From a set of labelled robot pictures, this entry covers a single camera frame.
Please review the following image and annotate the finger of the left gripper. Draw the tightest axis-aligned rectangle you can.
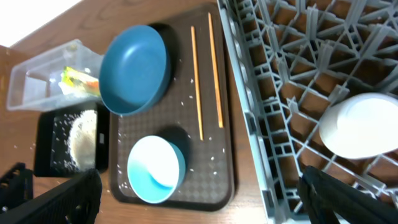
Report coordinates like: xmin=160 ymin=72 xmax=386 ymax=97
xmin=1 ymin=162 xmax=34 ymax=212

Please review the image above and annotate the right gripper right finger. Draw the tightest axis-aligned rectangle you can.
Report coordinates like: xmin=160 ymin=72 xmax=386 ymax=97
xmin=297 ymin=166 xmax=397 ymax=224

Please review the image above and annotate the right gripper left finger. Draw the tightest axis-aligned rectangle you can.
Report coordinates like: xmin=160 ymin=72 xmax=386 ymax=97
xmin=1 ymin=169 xmax=102 ymax=224

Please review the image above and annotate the green white cup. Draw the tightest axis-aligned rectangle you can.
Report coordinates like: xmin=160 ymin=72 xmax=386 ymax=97
xmin=319 ymin=93 xmax=397 ymax=159

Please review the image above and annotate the light blue bowl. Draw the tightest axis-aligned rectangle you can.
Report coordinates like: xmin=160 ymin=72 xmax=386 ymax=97
xmin=127 ymin=135 xmax=186 ymax=204

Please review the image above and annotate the yellow green snack wrapper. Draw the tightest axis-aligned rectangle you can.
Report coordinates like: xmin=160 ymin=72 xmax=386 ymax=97
xmin=58 ymin=67 xmax=100 ymax=96

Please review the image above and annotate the dark blue plate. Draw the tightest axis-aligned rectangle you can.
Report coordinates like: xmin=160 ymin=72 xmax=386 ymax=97
xmin=99 ymin=25 xmax=171 ymax=115

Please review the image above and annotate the wooden chopstick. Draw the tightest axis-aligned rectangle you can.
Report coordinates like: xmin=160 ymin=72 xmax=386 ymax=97
xmin=208 ymin=12 xmax=224 ymax=128
xmin=190 ymin=26 xmax=204 ymax=141

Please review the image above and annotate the black waste tray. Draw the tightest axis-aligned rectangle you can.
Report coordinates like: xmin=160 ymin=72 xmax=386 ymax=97
xmin=34 ymin=101 xmax=110 ymax=177

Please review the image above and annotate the grey dishwasher rack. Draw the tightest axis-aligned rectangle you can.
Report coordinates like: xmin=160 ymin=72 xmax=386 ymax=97
xmin=218 ymin=0 xmax=397 ymax=223

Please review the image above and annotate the pile of rice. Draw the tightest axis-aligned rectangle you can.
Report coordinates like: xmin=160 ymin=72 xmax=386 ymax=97
xmin=68 ymin=110 xmax=97 ymax=171

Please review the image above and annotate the clear plastic bin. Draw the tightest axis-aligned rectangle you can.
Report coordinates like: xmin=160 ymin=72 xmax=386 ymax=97
xmin=6 ymin=39 xmax=103 ymax=111

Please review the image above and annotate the brown serving tray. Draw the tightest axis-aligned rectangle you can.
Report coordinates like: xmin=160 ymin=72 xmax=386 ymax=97
xmin=109 ymin=3 xmax=234 ymax=212

